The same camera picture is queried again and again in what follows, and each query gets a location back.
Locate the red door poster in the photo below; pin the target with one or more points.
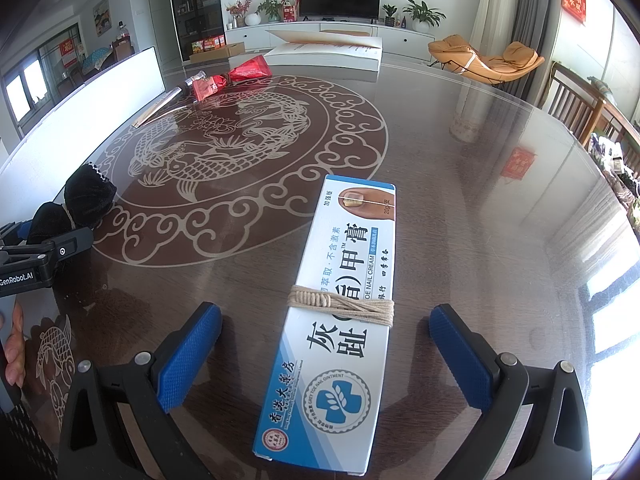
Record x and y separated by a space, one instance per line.
68 54

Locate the large white board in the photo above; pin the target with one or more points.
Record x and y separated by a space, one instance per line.
85 105

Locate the red flower arrangement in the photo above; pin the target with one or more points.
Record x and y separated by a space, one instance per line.
239 11

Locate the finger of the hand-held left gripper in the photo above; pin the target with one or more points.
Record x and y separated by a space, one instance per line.
22 231
70 245

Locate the red gift box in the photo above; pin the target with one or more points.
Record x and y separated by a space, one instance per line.
290 11

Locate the white television cabinet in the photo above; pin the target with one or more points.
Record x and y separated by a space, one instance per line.
400 37

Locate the orange lounge chair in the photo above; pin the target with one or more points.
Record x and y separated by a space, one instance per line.
480 60

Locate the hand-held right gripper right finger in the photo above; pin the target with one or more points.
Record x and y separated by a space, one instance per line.
460 355

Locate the dark glass cabinet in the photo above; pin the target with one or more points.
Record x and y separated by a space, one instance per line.
195 0

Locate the small green potted plant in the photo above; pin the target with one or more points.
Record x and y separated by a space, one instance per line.
389 13

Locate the white blue ointment box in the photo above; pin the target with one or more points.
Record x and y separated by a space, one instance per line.
340 260

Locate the pink red foil packet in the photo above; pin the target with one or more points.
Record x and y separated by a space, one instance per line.
207 88

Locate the black velvet hair bow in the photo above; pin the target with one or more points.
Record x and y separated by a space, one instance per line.
90 197

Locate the grey white curtain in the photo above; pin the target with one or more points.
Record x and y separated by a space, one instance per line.
520 25

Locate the framed wall painting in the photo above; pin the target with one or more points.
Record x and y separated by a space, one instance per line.
102 15

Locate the orange snack boxes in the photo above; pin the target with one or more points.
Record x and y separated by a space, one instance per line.
209 44

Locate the red wall hanging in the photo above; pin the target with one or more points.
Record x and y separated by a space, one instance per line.
575 0

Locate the large leafy potted plant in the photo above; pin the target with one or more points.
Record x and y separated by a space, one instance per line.
422 14

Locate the small glass bottle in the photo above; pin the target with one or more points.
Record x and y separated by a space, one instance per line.
194 78

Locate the tan flat stick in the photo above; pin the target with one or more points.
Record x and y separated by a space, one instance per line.
155 110

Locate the flat white box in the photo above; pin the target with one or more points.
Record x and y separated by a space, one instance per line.
325 55

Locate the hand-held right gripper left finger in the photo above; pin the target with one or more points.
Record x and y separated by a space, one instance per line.
187 355

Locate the person's left hand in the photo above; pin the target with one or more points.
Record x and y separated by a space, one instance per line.
14 355

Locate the wooden chair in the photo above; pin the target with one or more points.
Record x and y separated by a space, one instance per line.
580 105

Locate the brown cardboard box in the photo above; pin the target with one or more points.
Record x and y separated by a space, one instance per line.
220 52

